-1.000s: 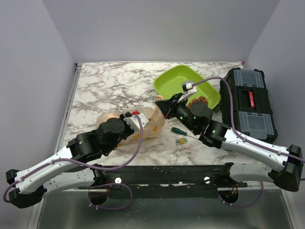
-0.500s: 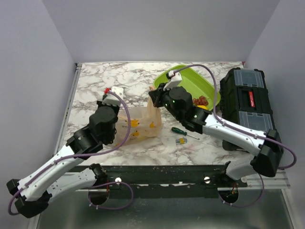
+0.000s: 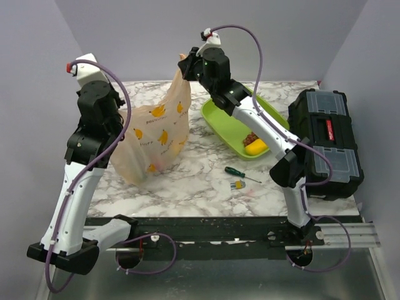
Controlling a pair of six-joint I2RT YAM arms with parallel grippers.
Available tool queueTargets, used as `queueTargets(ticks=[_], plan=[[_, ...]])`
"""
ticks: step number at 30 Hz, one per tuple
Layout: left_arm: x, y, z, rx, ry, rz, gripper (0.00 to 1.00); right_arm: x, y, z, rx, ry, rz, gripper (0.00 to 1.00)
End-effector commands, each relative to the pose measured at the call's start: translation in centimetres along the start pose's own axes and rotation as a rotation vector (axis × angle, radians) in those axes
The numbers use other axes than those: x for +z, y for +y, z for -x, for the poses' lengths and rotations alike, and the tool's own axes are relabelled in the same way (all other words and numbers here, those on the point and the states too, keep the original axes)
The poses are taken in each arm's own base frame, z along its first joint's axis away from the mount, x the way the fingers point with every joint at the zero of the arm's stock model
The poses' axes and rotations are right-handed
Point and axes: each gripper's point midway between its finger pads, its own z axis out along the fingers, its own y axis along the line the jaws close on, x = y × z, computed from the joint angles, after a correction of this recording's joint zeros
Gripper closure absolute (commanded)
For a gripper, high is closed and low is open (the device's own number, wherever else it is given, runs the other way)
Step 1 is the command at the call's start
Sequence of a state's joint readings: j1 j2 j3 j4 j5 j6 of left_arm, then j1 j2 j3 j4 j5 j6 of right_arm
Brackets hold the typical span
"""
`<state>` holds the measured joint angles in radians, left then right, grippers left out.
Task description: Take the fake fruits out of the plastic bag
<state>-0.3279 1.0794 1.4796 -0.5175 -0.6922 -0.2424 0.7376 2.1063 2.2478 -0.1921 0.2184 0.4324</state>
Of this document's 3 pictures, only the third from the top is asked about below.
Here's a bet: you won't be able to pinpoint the translucent orange plastic bag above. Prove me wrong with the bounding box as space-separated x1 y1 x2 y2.
111 69 191 186

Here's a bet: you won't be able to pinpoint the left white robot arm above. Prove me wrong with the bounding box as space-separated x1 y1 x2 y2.
27 80 139 275

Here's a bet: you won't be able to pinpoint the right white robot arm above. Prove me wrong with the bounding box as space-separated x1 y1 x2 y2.
178 47 314 245

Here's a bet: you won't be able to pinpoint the red fake grapes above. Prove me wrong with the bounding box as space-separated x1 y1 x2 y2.
243 132 258 147

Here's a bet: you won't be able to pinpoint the yellow fake mango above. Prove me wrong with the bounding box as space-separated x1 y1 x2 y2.
244 139 269 156

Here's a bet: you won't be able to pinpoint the green plastic tray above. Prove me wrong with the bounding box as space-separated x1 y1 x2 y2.
201 87 295 160

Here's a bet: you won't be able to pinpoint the black plastic toolbox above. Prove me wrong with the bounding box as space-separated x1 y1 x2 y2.
288 89 364 201

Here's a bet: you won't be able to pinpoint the hex key set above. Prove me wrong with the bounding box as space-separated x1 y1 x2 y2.
230 180 246 190

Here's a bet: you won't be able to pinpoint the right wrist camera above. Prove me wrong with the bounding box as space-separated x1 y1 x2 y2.
196 28 221 57

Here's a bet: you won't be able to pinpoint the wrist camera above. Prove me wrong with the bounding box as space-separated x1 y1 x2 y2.
66 63 109 88
196 28 221 57

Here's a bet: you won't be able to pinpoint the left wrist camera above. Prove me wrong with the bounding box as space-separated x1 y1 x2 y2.
66 63 109 88

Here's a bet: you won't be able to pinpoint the green handled screwdriver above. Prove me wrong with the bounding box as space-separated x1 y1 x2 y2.
224 166 261 183

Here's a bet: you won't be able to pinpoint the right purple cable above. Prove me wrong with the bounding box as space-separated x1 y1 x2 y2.
202 24 353 272

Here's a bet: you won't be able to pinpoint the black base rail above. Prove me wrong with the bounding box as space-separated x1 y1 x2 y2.
84 215 326 260

